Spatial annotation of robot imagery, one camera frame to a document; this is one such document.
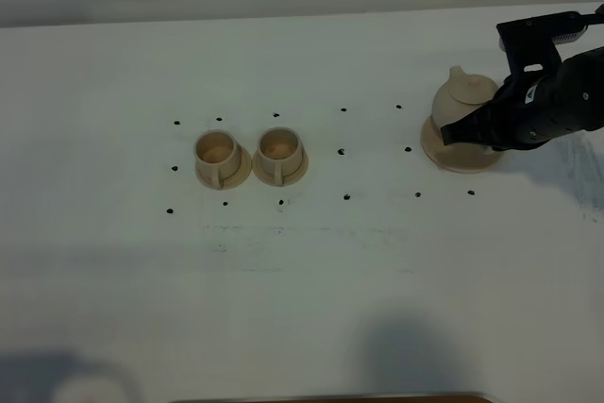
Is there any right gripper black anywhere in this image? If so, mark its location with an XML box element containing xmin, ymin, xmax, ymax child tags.
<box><xmin>441</xmin><ymin>7</ymin><xmax>603</xmax><ymax>151</ymax></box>

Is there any beige teapot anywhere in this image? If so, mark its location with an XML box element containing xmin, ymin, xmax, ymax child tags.
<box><xmin>431</xmin><ymin>65</ymin><xmax>498</xmax><ymax>138</ymax></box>

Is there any beige teapot saucer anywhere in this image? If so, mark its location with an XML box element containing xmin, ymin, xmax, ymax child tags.
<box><xmin>420</xmin><ymin>117</ymin><xmax>504</xmax><ymax>174</ymax></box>

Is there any right beige teacup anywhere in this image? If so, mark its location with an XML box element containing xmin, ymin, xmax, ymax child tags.
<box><xmin>256</xmin><ymin>127</ymin><xmax>304</xmax><ymax>159</ymax></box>

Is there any beige teacup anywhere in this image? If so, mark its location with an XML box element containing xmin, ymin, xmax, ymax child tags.
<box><xmin>193</xmin><ymin>129</ymin><xmax>242</xmax><ymax>190</ymax></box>
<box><xmin>256</xmin><ymin>127</ymin><xmax>304</xmax><ymax>159</ymax></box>

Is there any left beige teacup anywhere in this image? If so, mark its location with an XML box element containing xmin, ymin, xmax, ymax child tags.
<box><xmin>193</xmin><ymin>129</ymin><xmax>242</xmax><ymax>190</ymax></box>

